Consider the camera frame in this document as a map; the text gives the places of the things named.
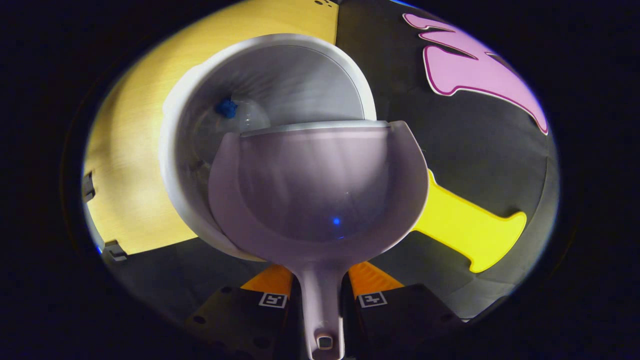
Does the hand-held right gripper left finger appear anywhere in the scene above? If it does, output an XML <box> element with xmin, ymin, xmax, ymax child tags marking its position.
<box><xmin>185</xmin><ymin>264</ymin><xmax>304</xmax><ymax>360</ymax></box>

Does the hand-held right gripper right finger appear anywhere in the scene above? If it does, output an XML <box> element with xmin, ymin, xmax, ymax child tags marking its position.
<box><xmin>342</xmin><ymin>261</ymin><xmax>466</xmax><ymax>360</ymax></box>

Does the pink dustpan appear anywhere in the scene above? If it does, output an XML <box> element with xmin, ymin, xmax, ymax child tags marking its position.
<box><xmin>208</xmin><ymin>120</ymin><xmax>429</xmax><ymax>360</ymax></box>

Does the blue paper scrap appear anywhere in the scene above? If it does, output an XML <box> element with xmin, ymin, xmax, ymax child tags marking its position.
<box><xmin>215</xmin><ymin>96</ymin><xmax>239</xmax><ymax>120</ymax></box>

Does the white ribbed garbage bin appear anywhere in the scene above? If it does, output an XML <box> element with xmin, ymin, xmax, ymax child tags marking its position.
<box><xmin>159</xmin><ymin>33</ymin><xmax>377</xmax><ymax>262</ymax></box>

